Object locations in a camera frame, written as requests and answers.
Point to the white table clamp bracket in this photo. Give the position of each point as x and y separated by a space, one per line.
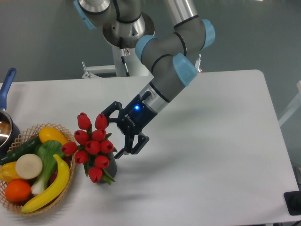
198 63

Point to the green bok choy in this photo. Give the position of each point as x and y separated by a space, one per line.
45 152

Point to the orange fruit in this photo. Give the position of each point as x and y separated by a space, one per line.
18 191

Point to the red tulip bouquet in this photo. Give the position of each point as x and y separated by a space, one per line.
90 145

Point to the black device at edge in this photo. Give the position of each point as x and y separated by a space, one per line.
293 202

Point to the woven wicker basket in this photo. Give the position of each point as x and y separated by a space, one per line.
25 136

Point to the blue handled saucepan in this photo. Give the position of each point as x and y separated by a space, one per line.
8 130

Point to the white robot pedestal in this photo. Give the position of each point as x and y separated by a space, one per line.
126 64

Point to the yellow lemon squash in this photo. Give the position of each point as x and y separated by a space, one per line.
50 133

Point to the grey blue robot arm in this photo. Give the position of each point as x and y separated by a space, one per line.
126 26

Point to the white frame at right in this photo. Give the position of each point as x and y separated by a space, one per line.
292 107

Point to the yellow bell pepper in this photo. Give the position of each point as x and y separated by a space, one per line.
8 172

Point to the dark grey ribbed vase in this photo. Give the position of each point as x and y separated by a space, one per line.
110 171

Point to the green cucumber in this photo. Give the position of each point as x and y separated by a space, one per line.
27 147

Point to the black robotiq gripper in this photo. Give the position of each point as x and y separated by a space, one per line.
136 117

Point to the yellow banana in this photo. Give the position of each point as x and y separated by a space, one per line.
52 191

